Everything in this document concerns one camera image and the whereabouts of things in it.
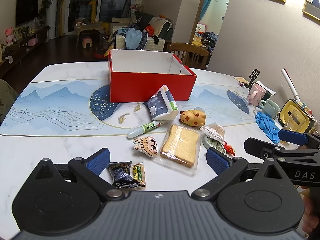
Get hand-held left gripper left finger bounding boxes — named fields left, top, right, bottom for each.
left=34, top=147, right=125, bottom=202

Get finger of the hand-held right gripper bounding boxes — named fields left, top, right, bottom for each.
left=244, top=137, right=320, bottom=159
left=278, top=129, right=320, bottom=148

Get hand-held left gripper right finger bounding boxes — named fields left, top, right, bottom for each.
left=191, top=147, right=286, bottom=202

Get small round pale tin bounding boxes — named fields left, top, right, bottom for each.
left=202, top=136, right=227, bottom=155

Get red figure keychain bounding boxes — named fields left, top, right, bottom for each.
left=223, top=141, right=236, bottom=155

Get black snack packet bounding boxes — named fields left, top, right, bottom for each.
left=108, top=161, right=141, bottom=189

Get bag of cotton swabs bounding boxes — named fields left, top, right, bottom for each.
left=200, top=122, right=227, bottom=145

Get green yellow snack packet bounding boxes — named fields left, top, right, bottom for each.
left=132, top=162, right=147, bottom=188

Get yellow spotted toy animal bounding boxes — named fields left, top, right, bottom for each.
left=180, top=109, right=207, bottom=127

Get cartoon rabbit face charm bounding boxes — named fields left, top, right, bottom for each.
left=133, top=136, right=158, bottom=158

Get white green glue tube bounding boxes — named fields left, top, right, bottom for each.
left=127, top=120, right=167, bottom=139

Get red cardboard box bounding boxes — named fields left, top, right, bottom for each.
left=108, top=49, right=197, bottom=103

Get person's right hand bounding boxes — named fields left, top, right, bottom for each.
left=302, top=192, right=320, bottom=235

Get yellow black container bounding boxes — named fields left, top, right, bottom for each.
left=278, top=99, right=317, bottom=133

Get blue rubber gloves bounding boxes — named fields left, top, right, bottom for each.
left=255, top=112, right=282, bottom=144

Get pale green mug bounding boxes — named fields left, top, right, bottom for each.
left=259, top=99, right=280, bottom=119

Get packaged bread slices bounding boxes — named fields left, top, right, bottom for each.
left=153, top=124, right=202, bottom=176

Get dark green box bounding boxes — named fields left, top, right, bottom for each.
left=255, top=81, right=277, bottom=100

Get pink mug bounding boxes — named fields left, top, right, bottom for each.
left=246, top=83, right=266, bottom=107

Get black phone stand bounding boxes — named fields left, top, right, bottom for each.
left=244, top=69, right=260, bottom=89

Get red floor cushion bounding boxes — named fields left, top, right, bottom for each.
left=94, top=50, right=110, bottom=61

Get olive green cloth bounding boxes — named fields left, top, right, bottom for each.
left=0, top=79, right=19, bottom=125

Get wooden chair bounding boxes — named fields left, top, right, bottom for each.
left=167, top=42, right=210, bottom=70

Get dark clothes pile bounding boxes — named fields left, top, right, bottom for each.
left=192, top=31, right=218, bottom=53

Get pink plastic stool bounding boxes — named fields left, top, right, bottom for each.
left=81, top=37, right=93, bottom=50

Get blue clothes pile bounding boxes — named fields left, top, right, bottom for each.
left=117, top=25, right=150, bottom=50

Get sofa with cream cover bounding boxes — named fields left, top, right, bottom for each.
left=110, top=16, right=174, bottom=52

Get coffee table with cloth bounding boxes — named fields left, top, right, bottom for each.
left=74, top=21, right=110, bottom=40

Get dark wooden tv cabinet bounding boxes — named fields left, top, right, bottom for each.
left=0, top=26, right=48, bottom=78

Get yellow giraffe toy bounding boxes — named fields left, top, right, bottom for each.
left=88, top=0, right=98, bottom=23

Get pink plush toy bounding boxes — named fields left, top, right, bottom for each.
left=5, top=28, right=15, bottom=46

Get white floor air conditioner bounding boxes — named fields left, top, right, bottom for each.
left=45, top=0, right=59, bottom=40

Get green potted plant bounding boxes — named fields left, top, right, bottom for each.
left=37, top=0, right=53, bottom=30

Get television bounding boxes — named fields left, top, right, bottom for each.
left=15, top=0, right=40, bottom=27

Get gold framed wall picture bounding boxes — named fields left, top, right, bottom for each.
left=302, top=0, right=320, bottom=22

